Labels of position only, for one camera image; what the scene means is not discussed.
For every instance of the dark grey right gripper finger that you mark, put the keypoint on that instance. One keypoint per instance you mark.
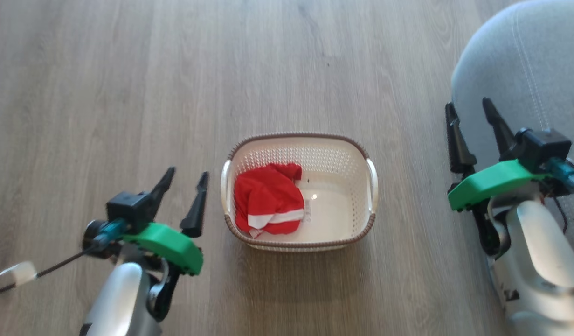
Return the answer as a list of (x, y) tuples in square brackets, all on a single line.
[(499, 126), (458, 144)]

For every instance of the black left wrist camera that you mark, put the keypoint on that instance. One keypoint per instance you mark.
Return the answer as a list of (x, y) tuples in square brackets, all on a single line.
[(128, 207)]

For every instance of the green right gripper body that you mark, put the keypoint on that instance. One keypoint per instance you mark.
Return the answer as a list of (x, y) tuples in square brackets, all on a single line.
[(492, 182)]

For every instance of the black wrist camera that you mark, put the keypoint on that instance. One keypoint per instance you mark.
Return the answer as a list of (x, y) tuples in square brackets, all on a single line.
[(128, 207), (543, 144)]

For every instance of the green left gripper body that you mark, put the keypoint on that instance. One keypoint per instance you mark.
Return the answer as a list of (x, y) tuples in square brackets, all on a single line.
[(170, 245)]

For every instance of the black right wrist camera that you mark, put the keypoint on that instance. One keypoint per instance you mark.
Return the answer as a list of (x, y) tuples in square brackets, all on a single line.
[(543, 144)]

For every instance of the red and white garment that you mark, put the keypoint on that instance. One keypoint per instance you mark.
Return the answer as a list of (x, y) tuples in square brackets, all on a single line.
[(268, 196)]

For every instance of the white plastic laundry basket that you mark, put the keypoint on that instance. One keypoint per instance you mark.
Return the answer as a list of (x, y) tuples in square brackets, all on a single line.
[(338, 210)]

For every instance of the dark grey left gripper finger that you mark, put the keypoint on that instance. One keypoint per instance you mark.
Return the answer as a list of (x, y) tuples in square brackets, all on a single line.
[(163, 186), (197, 210)]

